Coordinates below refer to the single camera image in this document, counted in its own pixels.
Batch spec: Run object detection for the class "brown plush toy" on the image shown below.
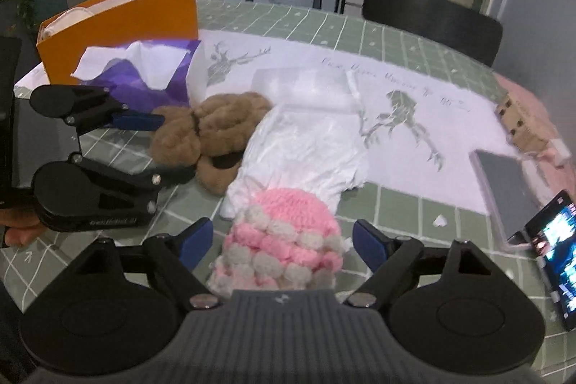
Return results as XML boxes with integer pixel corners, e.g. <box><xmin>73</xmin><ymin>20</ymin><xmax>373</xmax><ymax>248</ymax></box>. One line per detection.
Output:
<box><xmin>150</xmin><ymin>91</ymin><xmax>274</xmax><ymax>196</ymax></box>

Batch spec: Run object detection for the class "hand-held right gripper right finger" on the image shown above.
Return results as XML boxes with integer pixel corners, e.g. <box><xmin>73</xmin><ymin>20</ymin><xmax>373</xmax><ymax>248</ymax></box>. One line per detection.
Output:
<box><xmin>344</xmin><ymin>220</ymin><xmax>483</xmax><ymax>308</ymax></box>

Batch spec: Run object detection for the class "white tissue paper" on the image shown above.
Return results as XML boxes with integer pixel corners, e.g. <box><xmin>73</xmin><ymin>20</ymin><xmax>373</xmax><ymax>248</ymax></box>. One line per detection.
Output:
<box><xmin>220</xmin><ymin>103</ymin><xmax>370</xmax><ymax>219</ymax></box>

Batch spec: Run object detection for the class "pink cloth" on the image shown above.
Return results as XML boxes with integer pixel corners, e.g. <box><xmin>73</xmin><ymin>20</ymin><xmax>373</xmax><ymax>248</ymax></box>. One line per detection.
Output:
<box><xmin>492</xmin><ymin>71</ymin><xmax>576</xmax><ymax>196</ymax></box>

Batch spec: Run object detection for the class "wooden toy figure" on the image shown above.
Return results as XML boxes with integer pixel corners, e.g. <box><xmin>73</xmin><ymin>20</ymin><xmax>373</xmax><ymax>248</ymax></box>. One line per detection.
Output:
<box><xmin>494</xmin><ymin>93</ymin><xmax>552</xmax><ymax>152</ymax></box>

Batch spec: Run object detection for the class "black smartphone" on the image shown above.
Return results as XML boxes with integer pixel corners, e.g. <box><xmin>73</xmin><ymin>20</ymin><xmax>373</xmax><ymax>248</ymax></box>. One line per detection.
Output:
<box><xmin>523</xmin><ymin>189</ymin><xmax>576</xmax><ymax>331</ymax></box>

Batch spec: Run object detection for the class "pink white knit hat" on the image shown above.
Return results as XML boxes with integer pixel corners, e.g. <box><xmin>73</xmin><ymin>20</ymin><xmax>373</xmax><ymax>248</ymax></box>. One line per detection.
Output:
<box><xmin>208</xmin><ymin>187</ymin><xmax>345</xmax><ymax>292</ymax></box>

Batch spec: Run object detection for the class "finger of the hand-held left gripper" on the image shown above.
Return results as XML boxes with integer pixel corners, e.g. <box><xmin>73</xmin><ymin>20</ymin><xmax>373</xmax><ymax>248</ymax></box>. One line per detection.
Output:
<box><xmin>67</xmin><ymin>156</ymin><xmax>197</xmax><ymax>230</ymax></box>
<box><xmin>65</xmin><ymin>88</ymin><xmax>165</xmax><ymax>138</ymax></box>

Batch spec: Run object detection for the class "orange cardboard box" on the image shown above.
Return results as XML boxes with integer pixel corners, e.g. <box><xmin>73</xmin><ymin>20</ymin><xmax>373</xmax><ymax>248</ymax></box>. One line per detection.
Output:
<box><xmin>36</xmin><ymin>0</ymin><xmax>199</xmax><ymax>85</ymax></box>

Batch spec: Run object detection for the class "grey tablet case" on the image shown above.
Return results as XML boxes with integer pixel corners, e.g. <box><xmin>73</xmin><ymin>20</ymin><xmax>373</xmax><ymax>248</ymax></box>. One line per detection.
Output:
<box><xmin>469</xmin><ymin>149</ymin><xmax>543</xmax><ymax>252</ymax></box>

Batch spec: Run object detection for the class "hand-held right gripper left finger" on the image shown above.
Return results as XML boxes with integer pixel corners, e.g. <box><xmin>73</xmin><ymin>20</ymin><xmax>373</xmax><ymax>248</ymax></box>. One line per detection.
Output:
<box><xmin>85</xmin><ymin>217</ymin><xmax>221</xmax><ymax>309</ymax></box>

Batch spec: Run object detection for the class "white printed placemat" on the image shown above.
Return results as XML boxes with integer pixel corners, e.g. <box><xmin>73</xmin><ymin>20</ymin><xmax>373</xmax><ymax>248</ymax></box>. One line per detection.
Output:
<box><xmin>13</xmin><ymin>28</ymin><xmax>518</xmax><ymax>216</ymax></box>

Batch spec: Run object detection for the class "person's left hand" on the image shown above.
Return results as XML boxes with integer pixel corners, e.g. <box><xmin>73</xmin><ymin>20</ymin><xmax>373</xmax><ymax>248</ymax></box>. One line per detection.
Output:
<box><xmin>0</xmin><ymin>209</ymin><xmax>46</xmax><ymax>250</ymax></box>

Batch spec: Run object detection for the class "purple tissue pack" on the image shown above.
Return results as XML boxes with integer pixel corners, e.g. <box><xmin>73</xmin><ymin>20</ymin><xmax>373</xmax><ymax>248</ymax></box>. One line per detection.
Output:
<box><xmin>72</xmin><ymin>39</ymin><xmax>202</xmax><ymax>108</ymax></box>

